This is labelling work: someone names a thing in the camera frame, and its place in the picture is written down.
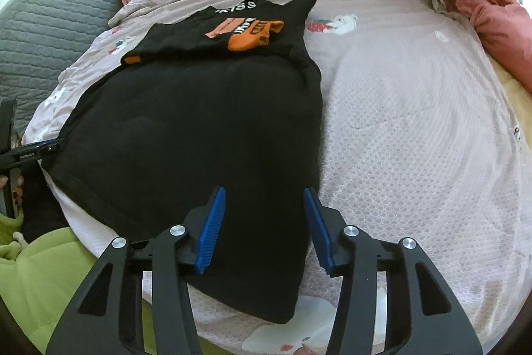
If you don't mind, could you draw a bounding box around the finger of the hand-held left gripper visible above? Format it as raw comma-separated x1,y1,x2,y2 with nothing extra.
0,138,66,169

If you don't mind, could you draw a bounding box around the cream yellow sheet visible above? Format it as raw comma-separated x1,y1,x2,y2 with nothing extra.
492,60,532,156

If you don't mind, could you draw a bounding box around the black sweater with orange cuffs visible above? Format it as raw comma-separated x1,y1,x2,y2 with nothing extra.
39,0,324,324

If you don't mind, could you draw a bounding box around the dark cloth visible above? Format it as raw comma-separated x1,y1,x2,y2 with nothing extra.
21,168,69,241

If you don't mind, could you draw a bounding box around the person's green clothing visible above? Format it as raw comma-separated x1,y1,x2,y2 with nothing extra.
0,214,200,355

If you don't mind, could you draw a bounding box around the grey quilted bed cover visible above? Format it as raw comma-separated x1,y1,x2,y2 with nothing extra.
0,0,217,127

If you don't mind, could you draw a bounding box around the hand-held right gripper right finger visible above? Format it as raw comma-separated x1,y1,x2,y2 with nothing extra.
303,187,483,355

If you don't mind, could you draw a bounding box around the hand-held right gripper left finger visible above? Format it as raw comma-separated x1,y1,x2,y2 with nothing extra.
46,186,227,355

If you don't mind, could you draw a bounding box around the printed pale blanket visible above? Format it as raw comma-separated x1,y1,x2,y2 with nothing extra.
21,0,526,355

